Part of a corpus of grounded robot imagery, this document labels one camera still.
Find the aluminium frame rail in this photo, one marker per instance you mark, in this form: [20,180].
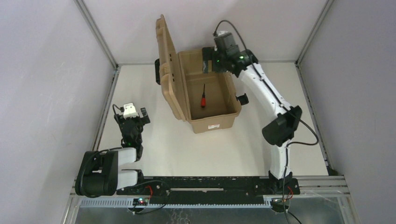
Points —
[105,109]

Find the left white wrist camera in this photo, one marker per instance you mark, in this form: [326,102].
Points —
[129,111]

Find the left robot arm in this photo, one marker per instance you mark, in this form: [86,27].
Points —
[100,173]

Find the small circuit board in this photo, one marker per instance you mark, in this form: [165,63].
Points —
[279,206]
[140,201]

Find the tan plastic storage bin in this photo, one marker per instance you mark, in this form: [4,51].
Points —
[181,79]

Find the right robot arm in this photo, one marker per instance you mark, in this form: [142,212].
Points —
[284,117]

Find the left small circuit board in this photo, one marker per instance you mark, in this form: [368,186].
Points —
[140,201]

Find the right small circuit board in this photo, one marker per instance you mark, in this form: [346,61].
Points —
[279,206]

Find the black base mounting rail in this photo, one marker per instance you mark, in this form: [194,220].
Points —
[212,190]

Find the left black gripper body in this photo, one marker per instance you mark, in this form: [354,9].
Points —
[131,120]

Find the red handled screwdriver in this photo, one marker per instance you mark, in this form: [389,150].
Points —
[203,99]

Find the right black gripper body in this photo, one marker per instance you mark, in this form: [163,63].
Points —
[207,61]

